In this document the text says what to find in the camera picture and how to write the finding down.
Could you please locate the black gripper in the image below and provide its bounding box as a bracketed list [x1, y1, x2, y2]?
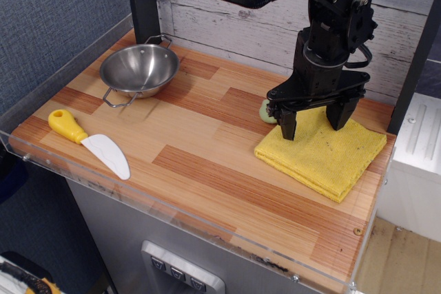
[267, 51, 371, 141]

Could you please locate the yellow napkin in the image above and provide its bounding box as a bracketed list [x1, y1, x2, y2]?
[254, 107, 387, 203]

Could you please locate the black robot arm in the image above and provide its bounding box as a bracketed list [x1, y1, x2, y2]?
[267, 0, 378, 140]

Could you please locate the green toy vegetable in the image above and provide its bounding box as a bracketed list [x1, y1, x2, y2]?
[259, 99, 277, 125]

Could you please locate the white ridged cabinet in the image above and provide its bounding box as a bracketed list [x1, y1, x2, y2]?
[377, 93, 440, 242]

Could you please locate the clear acrylic table guard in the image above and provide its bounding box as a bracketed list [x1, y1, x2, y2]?
[1, 31, 396, 293]

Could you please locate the silver dispenser panel with buttons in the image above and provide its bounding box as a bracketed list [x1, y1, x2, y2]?
[141, 240, 226, 293]

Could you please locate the yellow object bottom left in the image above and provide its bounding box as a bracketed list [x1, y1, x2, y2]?
[40, 282, 61, 294]

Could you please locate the black vertical post right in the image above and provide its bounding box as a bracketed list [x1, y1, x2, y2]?
[387, 0, 441, 135]

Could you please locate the black vertical post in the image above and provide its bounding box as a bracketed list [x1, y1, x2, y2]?
[130, 0, 161, 43]
[387, 0, 441, 135]

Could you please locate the stainless steel bowl with handles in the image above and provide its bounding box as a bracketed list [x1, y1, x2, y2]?
[99, 34, 180, 108]

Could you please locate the black vertical post left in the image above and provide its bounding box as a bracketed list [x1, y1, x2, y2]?
[130, 0, 161, 43]

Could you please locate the yellow handled white plastic knife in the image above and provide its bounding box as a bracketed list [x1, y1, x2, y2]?
[48, 109, 131, 180]

